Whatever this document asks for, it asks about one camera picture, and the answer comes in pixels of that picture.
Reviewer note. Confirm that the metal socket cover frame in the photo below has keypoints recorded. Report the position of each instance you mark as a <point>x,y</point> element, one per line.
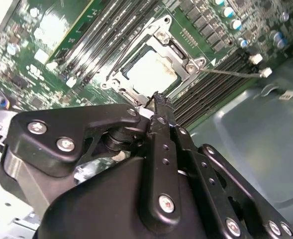
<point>178,66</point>

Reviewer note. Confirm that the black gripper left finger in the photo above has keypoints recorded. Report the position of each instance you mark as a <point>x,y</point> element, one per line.
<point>49,129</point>

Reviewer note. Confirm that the silver topped CPU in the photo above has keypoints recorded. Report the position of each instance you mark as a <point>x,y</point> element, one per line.
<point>148,72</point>

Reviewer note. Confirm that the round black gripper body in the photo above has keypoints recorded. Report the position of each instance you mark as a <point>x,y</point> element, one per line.
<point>99,211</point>

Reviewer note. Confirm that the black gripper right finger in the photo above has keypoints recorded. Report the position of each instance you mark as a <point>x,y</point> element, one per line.
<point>211,196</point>

